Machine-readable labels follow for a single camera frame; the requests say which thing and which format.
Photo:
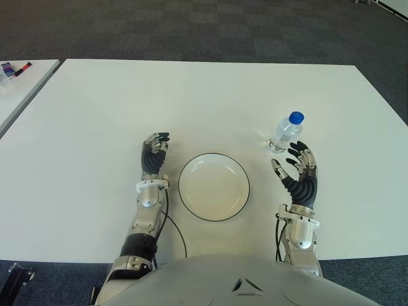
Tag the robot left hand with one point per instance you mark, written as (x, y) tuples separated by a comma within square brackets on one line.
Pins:
[(152, 161)]

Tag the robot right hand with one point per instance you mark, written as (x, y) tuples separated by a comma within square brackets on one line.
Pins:
[(303, 191)]

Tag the clear water bottle blue cap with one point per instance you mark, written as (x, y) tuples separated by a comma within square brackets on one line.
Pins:
[(285, 132)]

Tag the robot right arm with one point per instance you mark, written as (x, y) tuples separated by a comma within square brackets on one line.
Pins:
[(301, 236)]

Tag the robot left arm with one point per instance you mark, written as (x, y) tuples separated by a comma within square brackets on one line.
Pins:
[(145, 220)]

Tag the white plate black rim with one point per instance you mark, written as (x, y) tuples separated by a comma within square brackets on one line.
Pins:
[(213, 188)]

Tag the grey robot torso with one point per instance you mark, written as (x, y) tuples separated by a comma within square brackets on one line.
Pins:
[(239, 283)]

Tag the white side table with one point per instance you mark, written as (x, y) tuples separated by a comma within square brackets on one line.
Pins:
[(22, 92)]

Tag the red marker pen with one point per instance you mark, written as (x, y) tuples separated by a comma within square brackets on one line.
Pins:
[(22, 69)]

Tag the small blue white box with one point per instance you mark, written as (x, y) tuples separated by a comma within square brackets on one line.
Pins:
[(7, 69)]

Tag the black object on floor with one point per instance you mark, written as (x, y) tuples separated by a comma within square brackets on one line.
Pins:
[(12, 283)]

